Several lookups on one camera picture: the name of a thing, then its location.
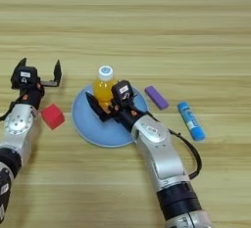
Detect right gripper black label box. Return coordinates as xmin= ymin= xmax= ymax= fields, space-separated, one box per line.
xmin=110 ymin=79 xmax=135 ymax=105

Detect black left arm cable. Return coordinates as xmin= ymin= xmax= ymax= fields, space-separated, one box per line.
xmin=0 ymin=96 xmax=22 ymax=122

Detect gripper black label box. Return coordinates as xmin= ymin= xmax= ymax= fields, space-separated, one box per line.
xmin=110 ymin=79 xmax=135 ymax=105
xmin=11 ymin=66 xmax=39 ymax=90

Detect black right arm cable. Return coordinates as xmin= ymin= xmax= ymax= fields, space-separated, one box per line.
xmin=150 ymin=112 xmax=203 ymax=181

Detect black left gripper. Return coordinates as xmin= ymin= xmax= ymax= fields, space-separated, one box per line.
xmin=10 ymin=57 xmax=63 ymax=112

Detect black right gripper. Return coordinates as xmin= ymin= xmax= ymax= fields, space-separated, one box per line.
xmin=84 ymin=91 xmax=146 ymax=133

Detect orange juice bottle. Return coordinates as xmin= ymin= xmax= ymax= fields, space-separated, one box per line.
xmin=92 ymin=64 xmax=120 ymax=113

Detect red cube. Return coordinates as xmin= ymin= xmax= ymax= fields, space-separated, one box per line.
xmin=40 ymin=103 xmax=66 ymax=131

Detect blue glue stick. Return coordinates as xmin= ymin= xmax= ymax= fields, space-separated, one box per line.
xmin=176 ymin=101 xmax=207 ymax=143

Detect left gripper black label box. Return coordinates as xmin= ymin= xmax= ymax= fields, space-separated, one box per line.
xmin=11 ymin=66 xmax=39 ymax=90

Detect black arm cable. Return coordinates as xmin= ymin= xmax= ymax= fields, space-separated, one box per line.
xmin=0 ymin=96 xmax=22 ymax=122
xmin=150 ymin=112 xmax=203 ymax=181

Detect blue round plate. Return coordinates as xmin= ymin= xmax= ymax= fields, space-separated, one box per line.
xmin=71 ymin=84 xmax=150 ymax=149

